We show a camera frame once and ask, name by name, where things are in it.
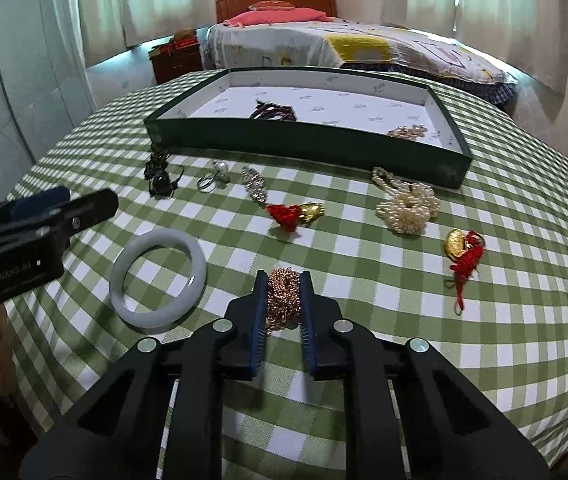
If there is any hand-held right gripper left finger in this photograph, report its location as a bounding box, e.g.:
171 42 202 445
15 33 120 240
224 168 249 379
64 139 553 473
21 270 269 480

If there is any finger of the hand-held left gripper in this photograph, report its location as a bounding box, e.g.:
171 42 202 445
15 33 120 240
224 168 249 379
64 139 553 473
0 186 72 233
39 189 120 248

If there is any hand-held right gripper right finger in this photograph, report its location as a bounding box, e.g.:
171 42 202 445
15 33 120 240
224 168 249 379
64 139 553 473
299 270 549 480

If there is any gold chain necklace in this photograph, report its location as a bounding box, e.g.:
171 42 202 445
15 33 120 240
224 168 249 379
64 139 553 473
266 267 305 333

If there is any dark stone pendant with cord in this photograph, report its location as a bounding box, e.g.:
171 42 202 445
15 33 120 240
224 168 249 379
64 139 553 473
143 142 187 198

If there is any white jade bangle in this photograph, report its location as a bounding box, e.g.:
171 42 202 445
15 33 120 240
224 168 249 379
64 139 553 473
109 232 208 332

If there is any short red tassel gold charm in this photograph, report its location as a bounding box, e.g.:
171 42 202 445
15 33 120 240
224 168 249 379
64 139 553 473
265 201 325 233

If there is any silver rhinestone bracelet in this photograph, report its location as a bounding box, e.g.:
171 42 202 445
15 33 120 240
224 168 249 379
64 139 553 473
241 165 269 206

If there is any silver pearl ring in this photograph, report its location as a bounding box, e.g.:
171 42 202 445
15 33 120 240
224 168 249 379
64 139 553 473
196 160 229 193

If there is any white pearl necklace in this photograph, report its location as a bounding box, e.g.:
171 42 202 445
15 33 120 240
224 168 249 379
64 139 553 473
371 166 442 236

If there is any green shallow box tray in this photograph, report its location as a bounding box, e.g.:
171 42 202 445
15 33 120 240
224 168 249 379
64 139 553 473
144 67 473 191

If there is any long red tassel gold charm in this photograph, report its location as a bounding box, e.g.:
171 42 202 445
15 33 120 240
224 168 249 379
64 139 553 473
444 229 487 313

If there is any pearl cluster jewelry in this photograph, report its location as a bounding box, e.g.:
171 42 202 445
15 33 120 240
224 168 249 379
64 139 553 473
388 124 439 141

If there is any green checked tablecloth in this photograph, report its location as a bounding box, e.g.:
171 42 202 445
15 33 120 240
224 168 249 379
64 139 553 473
6 67 568 480

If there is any dark wooden nightstand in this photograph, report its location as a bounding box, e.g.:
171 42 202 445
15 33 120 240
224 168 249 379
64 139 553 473
150 42 203 86

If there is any white patterned bedspread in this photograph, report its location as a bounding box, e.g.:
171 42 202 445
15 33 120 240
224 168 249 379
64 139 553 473
200 16 517 86

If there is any pink pillow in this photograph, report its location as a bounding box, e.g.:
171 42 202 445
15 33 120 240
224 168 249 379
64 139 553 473
223 7 332 28

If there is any blue checked bed sheet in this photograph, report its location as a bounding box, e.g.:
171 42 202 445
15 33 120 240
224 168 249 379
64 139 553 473
339 62 517 106

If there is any wooden bed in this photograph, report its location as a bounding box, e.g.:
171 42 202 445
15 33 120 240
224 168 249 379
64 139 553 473
199 0 519 106

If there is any dark red bead bracelet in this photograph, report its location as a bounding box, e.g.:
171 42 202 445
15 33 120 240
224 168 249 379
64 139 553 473
249 100 297 122

